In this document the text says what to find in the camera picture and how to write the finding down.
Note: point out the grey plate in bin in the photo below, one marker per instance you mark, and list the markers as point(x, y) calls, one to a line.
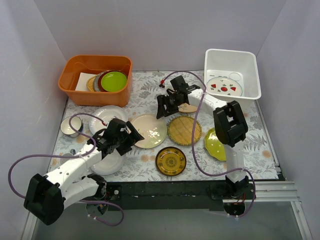
point(96, 84)

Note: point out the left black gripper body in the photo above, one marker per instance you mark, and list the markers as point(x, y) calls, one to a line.
point(126, 139)

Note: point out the white scalloped plate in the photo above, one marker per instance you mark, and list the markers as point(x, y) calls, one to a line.
point(109, 165)
point(106, 113)

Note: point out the orange plastic bin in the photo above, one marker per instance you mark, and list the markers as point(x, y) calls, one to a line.
point(95, 64)

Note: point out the yellow brown patterned plate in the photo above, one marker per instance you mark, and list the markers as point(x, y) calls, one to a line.
point(170, 161)

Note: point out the lime green plate in bin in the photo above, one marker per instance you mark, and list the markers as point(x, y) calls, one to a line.
point(114, 81)

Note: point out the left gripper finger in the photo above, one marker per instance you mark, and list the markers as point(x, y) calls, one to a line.
point(135, 137)
point(132, 130)

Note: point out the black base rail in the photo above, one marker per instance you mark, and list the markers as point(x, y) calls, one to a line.
point(176, 195)

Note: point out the beige green leaf plate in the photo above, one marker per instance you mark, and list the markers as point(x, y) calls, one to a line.
point(153, 130)

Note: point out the white plastic bin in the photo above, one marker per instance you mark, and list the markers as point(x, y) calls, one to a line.
point(240, 66)

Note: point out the white scalloped plate front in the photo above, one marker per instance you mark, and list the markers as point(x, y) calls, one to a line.
point(109, 165)

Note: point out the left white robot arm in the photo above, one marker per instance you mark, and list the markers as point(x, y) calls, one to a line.
point(67, 175)

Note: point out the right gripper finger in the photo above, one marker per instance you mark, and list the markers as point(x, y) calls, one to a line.
point(168, 113)
point(162, 101)

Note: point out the white scalloped plate back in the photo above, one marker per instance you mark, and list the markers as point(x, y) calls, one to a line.
point(106, 113)

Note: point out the woven plate in bin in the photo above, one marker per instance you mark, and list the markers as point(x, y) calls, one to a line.
point(90, 83)

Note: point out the white dark-rimmed bowl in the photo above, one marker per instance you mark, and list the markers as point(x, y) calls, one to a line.
point(76, 123)

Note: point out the watermelon pattern plate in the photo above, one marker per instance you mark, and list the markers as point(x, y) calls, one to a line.
point(224, 86)

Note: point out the green polka dot plate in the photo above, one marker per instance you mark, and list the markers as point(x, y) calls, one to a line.
point(214, 147)

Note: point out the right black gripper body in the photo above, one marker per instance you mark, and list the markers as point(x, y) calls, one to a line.
point(166, 105)

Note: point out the floral patterned table mat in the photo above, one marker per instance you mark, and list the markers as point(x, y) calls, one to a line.
point(140, 166)

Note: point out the white paper sheet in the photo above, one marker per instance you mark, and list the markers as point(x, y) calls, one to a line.
point(82, 81)

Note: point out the woven bamboo tray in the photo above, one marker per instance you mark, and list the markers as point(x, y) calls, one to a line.
point(180, 130)

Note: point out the beige bird plate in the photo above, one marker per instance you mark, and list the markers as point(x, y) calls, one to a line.
point(187, 108)

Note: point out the dark brown plate in bin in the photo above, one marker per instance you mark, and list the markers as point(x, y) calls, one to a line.
point(102, 74)

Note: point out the small white cup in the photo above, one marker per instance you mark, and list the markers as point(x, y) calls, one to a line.
point(68, 155)

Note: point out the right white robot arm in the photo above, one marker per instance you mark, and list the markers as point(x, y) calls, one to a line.
point(229, 124)

